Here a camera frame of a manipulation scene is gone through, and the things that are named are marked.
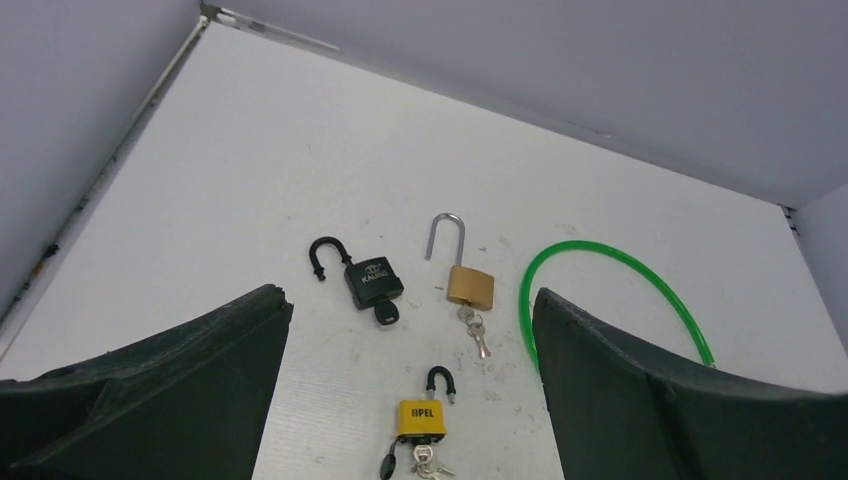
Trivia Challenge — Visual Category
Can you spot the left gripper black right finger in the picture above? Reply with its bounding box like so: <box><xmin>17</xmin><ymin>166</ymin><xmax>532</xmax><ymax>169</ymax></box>
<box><xmin>532</xmin><ymin>288</ymin><xmax>847</xmax><ymax>479</ymax></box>

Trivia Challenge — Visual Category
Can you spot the silver key bunch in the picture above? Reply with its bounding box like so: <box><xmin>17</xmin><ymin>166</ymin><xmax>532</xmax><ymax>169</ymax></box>
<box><xmin>411</xmin><ymin>445</ymin><xmax>456</xmax><ymax>480</ymax></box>

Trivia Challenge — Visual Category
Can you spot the green cable lock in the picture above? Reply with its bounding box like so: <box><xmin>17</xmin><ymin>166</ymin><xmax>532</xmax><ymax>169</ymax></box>
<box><xmin>518</xmin><ymin>239</ymin><xmax>717</xmax><ymax>374</ymax></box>

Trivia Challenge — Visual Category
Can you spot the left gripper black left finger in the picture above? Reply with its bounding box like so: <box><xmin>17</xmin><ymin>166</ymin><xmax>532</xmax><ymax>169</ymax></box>
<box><xmin>1</xmin><ymin>284</ymin><xmax>293</xmax><ymax>479</ymax></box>

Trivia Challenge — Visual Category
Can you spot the black key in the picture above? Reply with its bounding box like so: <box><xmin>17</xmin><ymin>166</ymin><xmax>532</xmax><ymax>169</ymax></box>
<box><xmin>373</xmin><ymin>301</ymin><xmax>400</xmax><ymax>327</ymax></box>
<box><xmin>379</xmin><ymin>440</ymin><xmax>398</xmax><ymax>480</ymax></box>

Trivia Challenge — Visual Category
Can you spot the brass padlock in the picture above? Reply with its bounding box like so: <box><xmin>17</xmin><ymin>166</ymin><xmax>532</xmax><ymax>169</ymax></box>
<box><xmin>425</xmin><ymin>212</ymin><xmax>495</xmax><ymax>311</ymax></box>

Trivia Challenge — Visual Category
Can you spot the black key in black padlock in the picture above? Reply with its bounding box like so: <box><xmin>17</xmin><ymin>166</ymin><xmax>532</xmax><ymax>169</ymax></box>
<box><xmin>373</xmin><ymin>301</ymin><xmax>400</xmax><ymax>327</ymax></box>

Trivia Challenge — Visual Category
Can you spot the yellow black padlock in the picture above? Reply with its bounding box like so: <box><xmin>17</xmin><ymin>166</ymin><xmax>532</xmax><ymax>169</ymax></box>
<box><xmin>396</xmin><ymin>365</ymin><xmax>457</xmax><ymax>446</ymax></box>

